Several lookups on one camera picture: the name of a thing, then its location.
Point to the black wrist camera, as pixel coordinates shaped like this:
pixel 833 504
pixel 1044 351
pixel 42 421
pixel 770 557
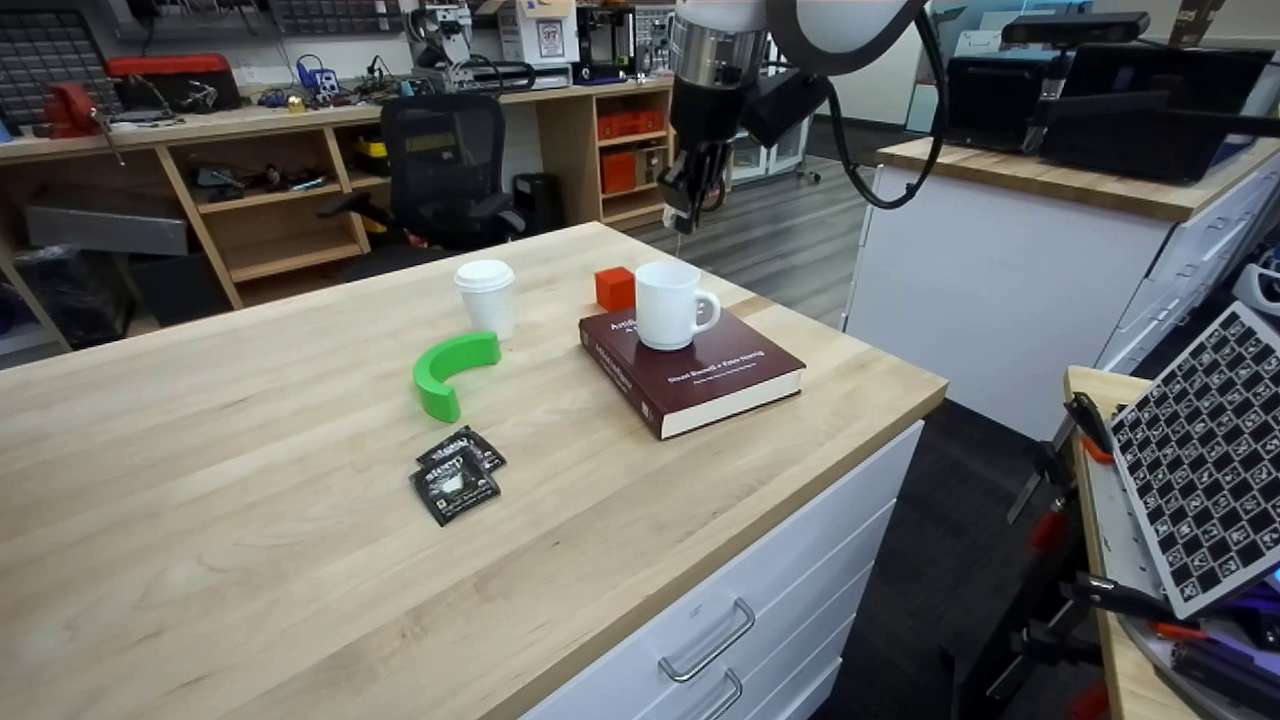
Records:
pixel 786 104

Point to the grey flat board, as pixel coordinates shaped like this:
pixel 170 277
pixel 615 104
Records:
pixel 105 229

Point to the orange cube block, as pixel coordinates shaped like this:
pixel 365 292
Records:
pixel 615 291

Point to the black frame 3D printer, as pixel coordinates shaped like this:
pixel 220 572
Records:
pixel 607 41

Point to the white lidded paper cup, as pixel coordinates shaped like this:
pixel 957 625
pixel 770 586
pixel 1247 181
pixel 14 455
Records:
pixel 487 299

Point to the black white checkerboard panel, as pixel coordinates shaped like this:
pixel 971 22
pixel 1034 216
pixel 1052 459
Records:
pixel 1207 460

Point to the black box under workbench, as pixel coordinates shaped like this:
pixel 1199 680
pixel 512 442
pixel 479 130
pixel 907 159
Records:
pixel 536 203

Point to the white cabinet with wood top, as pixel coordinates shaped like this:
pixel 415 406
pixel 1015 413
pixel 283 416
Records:
pixel 986 280

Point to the white glass-door shelf cabinet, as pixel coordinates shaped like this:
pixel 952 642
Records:
pixel 796 152

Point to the black foil packet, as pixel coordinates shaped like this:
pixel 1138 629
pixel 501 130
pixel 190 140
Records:
pixel 457 488
pixel 475 442

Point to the white ceramic mug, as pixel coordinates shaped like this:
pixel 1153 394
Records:
pixel 666 308

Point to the red black toolbox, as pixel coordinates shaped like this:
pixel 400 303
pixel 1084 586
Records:
pixel 175 71

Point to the flat orange storage bin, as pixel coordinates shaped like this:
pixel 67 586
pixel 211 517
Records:
pixel 629 123

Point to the red bench vise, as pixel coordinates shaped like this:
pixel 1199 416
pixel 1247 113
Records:
pixel 68 110

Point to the maroon hardcover book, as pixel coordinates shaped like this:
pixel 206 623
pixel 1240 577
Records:
pixel 707 387

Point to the long wooden workbench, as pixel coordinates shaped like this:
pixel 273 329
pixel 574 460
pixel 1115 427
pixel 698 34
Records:
pixel 569 145

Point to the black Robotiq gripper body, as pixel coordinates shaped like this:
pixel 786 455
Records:
pixel 700 123

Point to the white drawer cabinet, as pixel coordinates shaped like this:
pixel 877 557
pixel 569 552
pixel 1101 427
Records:
pixel 801 586

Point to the green curved plastic piece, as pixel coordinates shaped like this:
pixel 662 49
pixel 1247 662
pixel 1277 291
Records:
pixel 439 377

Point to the black equipment on cabinet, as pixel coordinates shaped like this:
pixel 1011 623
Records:
pixel 1133 134

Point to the black red tripod stand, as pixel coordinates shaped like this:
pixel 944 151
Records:
pixel 1044 535

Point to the tall orange storage bin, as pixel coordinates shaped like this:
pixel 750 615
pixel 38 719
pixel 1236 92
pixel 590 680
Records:
pixel 618 174

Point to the black office chair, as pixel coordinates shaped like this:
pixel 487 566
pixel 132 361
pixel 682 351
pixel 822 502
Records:
pixel 446 166

